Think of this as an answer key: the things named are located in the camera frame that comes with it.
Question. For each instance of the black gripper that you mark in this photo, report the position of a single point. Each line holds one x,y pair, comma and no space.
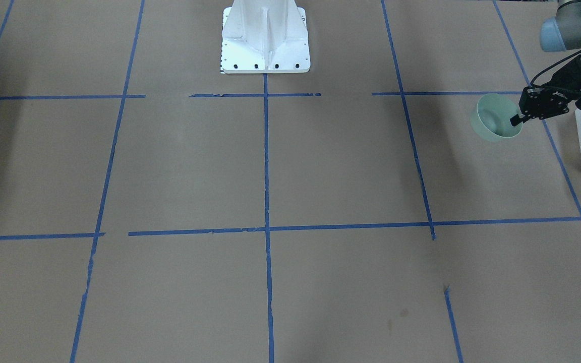
546,107

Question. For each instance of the green ceramic bowl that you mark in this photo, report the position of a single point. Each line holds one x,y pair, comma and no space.
491,118

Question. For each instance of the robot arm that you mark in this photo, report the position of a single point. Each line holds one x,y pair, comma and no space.
560,33

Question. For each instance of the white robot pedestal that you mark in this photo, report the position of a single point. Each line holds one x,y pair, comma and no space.
264,37

